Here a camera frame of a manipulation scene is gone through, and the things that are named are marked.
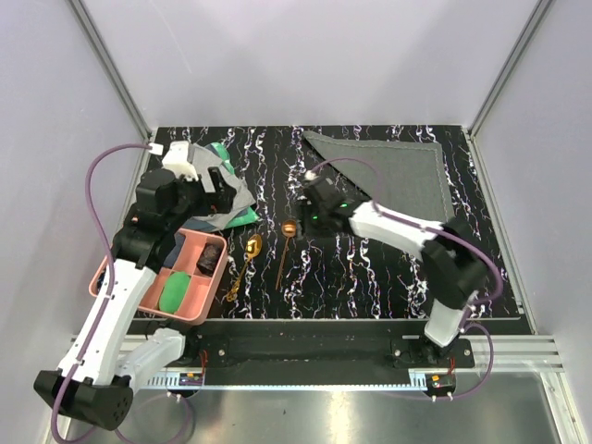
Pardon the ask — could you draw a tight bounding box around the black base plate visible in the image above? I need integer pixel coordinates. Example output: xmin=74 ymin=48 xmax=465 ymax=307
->
xmin=172 ymin=319 xmax=475 ymax=388

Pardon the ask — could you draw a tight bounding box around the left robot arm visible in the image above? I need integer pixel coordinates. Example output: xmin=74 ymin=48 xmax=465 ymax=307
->
xmin=33 ymin=166 xmax=236 ymax=431

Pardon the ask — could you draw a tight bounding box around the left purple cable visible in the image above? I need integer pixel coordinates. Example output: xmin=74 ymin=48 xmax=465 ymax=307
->
xmin=49 ymin=142 xmax=195 ymax=444

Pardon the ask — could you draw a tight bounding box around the aluminium frame post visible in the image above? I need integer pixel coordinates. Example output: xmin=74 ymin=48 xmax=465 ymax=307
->
xmin=67 ymin=0 xmax=156 ymax=142
xmin=466 ymin=0 xmax=556 ymax=140

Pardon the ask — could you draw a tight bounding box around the dark grey napkin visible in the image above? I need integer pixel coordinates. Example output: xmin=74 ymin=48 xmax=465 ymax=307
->
xmin=302 ymin=131 xmax=454 ymax=222

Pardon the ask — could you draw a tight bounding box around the dark brown object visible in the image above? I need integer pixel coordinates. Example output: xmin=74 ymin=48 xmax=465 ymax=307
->
xmin=196 ymin=243 xmax=222 ymax=277

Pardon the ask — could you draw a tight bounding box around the green packet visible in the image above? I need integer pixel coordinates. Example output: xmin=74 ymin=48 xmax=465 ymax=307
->
xmin=204 ymin=142 xmax=260 ymax=231

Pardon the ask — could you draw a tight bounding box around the light grey cloth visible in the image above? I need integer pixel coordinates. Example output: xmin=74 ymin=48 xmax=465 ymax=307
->
xmin=187 ymin=142 xmax=255 ymax=230

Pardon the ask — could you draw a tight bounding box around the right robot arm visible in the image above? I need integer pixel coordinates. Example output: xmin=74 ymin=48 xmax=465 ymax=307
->
xmin=299 ymin=172 xmax=487 ymax=367

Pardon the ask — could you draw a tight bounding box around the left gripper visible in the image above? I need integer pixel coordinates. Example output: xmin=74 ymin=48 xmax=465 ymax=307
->
xmin=168 ymin=166 xmax=238 ymax=230

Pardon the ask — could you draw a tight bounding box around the left aluminium frame post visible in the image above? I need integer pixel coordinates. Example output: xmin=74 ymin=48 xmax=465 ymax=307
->
xmin=67 ymin=0 xmax=156 ymax=142

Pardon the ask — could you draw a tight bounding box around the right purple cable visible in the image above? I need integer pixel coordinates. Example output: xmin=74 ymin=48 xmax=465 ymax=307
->
xmin=304 ymin=157 xmax=505 ymax=401

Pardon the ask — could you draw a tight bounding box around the pink divided tray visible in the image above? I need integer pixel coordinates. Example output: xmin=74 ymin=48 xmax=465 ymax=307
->
xmin=84 ymin=225 xmax=228 ymax=327

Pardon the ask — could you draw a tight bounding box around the green oval object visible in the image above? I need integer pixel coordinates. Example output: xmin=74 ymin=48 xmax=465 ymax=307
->
xmin=158 ymin=272 xmax=191 ymax=314

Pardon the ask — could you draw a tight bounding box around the dark blue cloth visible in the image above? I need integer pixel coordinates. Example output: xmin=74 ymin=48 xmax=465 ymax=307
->
xmin=163 ymin=233 xmax=186 ymax=268

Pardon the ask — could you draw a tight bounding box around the right aluminium frame post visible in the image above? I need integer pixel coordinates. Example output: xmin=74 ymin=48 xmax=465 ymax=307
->
xmin=466 ymin=0 xmax=556 ymax=140

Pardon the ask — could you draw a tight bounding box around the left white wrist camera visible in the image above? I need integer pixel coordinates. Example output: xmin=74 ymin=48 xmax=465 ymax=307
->
xmin=158 ymin=141 xmax=199 ymax=181

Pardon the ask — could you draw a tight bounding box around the gold spoon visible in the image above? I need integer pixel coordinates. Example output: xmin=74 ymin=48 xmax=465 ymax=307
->
xmin=225 ymin=234 xmax=263 ymax=302

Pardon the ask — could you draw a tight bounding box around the copper spoon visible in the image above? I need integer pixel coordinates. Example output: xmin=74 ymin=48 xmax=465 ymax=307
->
xmin=276 ymin=219 xmax=298 ymax=290

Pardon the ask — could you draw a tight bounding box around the purple cable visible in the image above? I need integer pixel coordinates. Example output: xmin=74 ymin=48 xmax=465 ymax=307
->
xmin=304 ymin=157 xmax=505 ymax=401
xmin=49 ymin=142 xmax=195 ymax=444

